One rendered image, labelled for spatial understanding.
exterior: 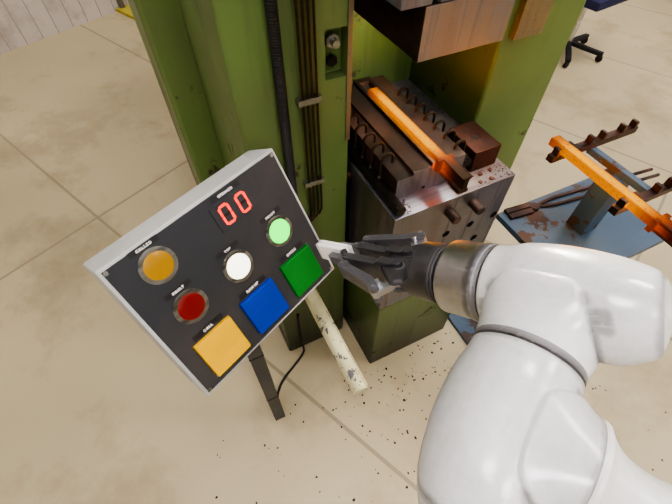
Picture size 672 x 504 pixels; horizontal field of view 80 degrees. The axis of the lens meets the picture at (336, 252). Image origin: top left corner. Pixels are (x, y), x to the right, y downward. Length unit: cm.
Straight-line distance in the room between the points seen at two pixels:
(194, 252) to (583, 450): 54
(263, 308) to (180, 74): 79
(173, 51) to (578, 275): 112
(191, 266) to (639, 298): 56
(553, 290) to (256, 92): 66
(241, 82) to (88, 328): 155
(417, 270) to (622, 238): 106
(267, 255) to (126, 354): 135
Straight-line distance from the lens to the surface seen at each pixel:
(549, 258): 42
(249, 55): 83
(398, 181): 99
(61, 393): 206
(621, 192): 117
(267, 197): 72
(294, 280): 76
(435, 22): 81
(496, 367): 37
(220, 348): 71
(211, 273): 68
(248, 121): 89
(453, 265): 46
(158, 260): 64
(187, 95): 134
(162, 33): 126
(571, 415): 37
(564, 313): 39
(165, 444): 180
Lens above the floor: 164
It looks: 53 degrees down
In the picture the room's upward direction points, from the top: straight up
